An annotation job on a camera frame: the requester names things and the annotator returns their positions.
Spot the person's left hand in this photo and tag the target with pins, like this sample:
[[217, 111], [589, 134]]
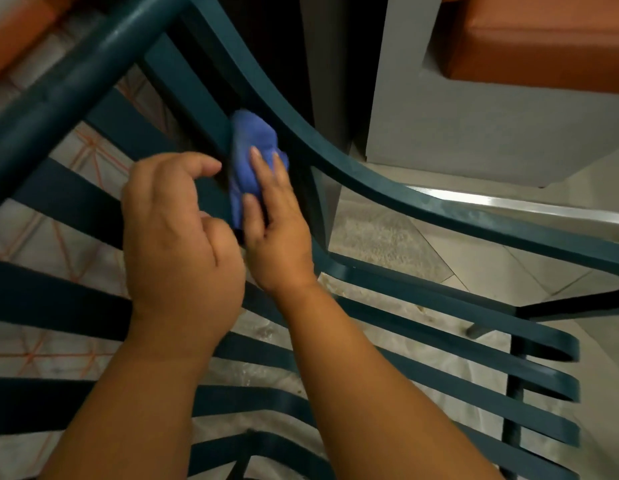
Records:
[[179, 274]]

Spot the person's right hand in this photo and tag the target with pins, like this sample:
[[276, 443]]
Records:
[[282, 249]]

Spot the blue cleaning cloth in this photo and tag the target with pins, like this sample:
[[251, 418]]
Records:
[[252, 134]]

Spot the dark green metal slatted chair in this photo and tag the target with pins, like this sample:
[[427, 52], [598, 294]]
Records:
[[64, 89]]

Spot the person's right forearm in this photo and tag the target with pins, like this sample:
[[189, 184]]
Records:
[[379, 404]]

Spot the black partition panel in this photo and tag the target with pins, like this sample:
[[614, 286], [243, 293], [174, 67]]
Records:
[[329, 69]]

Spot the orange cushioned booth bench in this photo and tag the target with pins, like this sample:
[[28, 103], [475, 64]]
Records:
[[489, 119]]

